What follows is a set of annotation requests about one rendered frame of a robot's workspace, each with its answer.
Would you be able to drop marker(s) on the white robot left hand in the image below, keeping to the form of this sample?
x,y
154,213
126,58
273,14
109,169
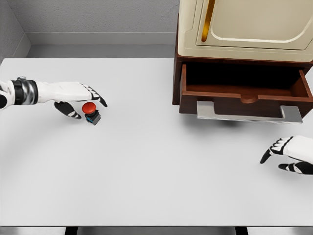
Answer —
x,y
71,91

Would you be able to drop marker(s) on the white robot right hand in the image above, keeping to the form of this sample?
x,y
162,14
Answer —
x,y
297,148

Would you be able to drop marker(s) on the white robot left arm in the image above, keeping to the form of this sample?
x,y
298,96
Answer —
x,y
22,93

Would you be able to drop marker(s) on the brown wooden cabinet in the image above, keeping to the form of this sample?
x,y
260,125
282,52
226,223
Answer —
x,y
176,80

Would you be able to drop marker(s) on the cream cabinet door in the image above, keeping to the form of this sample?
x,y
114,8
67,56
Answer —
x,y
259,24

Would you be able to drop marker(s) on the red push-button switch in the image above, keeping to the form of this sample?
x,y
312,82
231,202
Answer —
x,y
91,112

